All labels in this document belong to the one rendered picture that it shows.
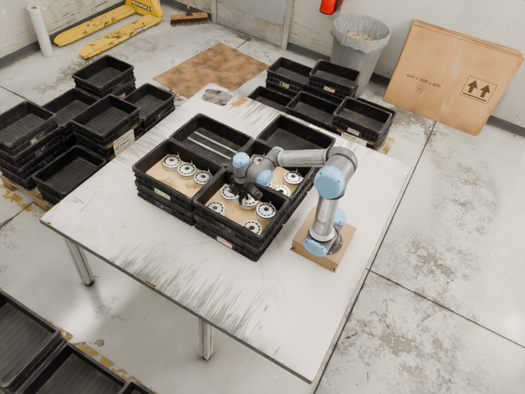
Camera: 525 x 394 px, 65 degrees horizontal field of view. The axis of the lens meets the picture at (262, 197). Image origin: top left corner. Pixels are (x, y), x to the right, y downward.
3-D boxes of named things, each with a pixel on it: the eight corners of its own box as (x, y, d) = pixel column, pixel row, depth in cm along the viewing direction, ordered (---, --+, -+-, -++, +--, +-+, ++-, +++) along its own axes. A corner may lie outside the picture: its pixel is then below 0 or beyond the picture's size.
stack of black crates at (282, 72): (312, 101, 409) (319, 69, 384) (298, 116, 390) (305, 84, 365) (276, 87, 419) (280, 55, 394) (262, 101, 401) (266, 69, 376)
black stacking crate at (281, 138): (332, 153, 258) (337, 139, 249) (312, 180, 240) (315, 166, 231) (277, 128, 269) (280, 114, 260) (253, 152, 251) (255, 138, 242)
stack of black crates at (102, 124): (119, 138, 345) (109, 92, 312) (148, 152, 337) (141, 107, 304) (82, 166, 320) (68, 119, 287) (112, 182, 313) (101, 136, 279)
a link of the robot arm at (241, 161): (244, 166, 184) (228, 159, 186) (244, 182, 193) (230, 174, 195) (254, 155, 188) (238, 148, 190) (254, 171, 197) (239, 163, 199)
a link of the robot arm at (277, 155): (362, 137, 167) (269, 142, 199) (351, 152, 161) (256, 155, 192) (369, 161, 173) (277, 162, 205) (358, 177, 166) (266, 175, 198)
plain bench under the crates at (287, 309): (380, 230, 326) (412, 166, 274) (289, 425, 227) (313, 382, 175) (209, 150, 368) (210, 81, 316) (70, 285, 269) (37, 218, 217)
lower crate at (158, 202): (224, 195, 241) (225, 180, 232) (192, 228, 222) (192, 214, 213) (169, 166, 252) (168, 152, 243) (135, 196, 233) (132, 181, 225)
